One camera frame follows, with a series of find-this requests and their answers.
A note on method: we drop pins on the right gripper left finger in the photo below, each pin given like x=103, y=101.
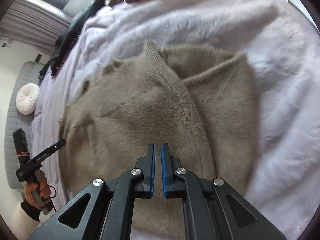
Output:
x=103, y=209

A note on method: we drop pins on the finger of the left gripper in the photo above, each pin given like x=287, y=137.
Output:
x=51, y=150

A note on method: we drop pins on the taupe knit sweater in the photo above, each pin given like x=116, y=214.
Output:
x=197, y=99

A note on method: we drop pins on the left forearm white sleeve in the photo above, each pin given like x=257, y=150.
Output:
x=25, y=220

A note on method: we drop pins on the round white cushion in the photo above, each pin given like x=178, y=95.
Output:
x=26, y=98

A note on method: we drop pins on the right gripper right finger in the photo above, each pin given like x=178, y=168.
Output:
x=212, y=209

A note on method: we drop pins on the black jacket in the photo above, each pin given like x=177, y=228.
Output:
x=67, y=39

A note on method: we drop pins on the lilac curtain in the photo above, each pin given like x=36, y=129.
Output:
x=34, y=22

